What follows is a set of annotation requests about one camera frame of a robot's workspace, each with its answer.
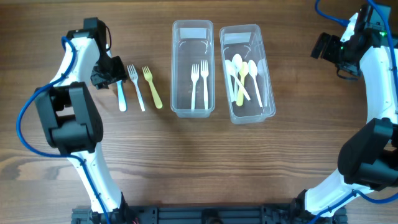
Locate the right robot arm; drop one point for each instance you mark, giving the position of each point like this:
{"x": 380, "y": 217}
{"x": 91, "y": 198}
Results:
{"x": 367, "y": 49}

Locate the slim white plastic spoon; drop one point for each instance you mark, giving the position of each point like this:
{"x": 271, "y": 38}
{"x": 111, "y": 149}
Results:
{"x": 253, "y": 73}

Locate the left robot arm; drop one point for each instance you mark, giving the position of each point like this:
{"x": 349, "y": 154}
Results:
{"x": 72, "y": 123}

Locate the wide-handled white spoon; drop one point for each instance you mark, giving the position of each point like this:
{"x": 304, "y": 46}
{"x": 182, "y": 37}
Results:
{"x": 230, "y": 71}

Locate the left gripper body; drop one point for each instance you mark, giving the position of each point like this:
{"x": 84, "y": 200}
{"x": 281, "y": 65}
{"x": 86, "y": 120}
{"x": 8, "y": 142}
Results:
{"x": 109, "y": 74}

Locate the thin white plastic fork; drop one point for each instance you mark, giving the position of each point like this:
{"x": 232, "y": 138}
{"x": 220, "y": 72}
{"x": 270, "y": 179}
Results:
{"x": 194, "y": 78}

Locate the clear plastic container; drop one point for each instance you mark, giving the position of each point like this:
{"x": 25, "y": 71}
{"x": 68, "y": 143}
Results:
{"x": 192, "y": 41}
{"x": 247, "y": 41}

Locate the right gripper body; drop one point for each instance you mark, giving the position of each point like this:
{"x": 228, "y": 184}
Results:
{"x": 325, "y": 47}

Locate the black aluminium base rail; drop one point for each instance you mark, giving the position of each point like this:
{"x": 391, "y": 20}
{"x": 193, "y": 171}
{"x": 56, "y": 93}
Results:
{"x": 262, "y": 214}

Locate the slim white plastic fork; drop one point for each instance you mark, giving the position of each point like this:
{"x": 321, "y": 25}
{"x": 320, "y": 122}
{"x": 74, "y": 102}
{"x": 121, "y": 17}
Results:
{"x": 134, "y": 78}

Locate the yellow plastic fork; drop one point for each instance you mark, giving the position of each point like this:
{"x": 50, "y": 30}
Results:
{"x": 148, "y": 77}

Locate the thin white plastic spoon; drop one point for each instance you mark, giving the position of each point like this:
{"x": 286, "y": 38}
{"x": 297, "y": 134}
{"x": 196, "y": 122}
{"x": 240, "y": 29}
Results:
{"x": 244, "y": 90}

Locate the yellow plastic spoon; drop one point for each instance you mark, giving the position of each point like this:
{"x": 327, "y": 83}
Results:
{"x": 243, "y": 73}

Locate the wide-handled white fork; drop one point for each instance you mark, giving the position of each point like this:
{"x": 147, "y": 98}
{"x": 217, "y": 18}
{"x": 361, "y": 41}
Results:
{"x": 121, "y": 98}

